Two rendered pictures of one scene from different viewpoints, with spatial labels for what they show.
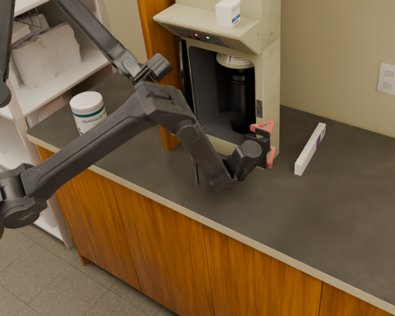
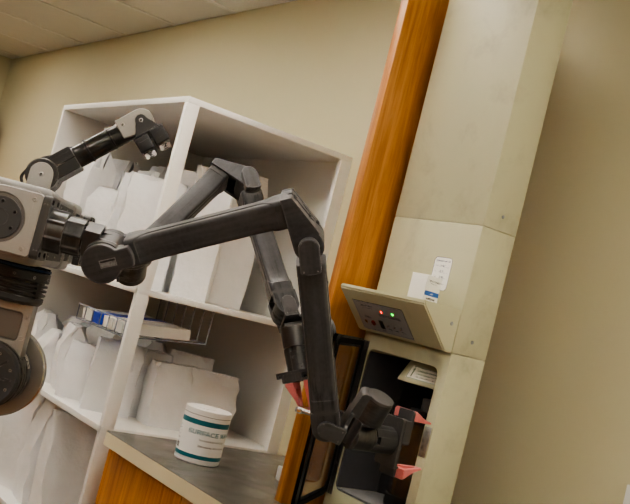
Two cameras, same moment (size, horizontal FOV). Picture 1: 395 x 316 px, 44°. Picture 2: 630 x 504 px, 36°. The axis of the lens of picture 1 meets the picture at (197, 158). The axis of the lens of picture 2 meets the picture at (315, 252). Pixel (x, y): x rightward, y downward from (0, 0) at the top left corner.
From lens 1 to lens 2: 1.24 m
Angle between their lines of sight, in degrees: 44
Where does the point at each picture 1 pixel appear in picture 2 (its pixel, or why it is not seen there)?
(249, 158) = (373, 401)
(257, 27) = (452, 313)
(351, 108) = not seen: outside the picture
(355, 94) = not seen: outside the picture
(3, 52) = not seen: hidden behind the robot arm
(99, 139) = (223, 214)
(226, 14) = (421, 282)
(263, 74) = (443, 387)
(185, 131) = (308, 247)
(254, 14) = (456, 302)
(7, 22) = (189, 209)
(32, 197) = (127, 245)
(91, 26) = (270, 253)
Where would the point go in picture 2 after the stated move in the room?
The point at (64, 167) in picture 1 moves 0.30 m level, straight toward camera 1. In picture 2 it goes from (175, 228) to (167, 217)
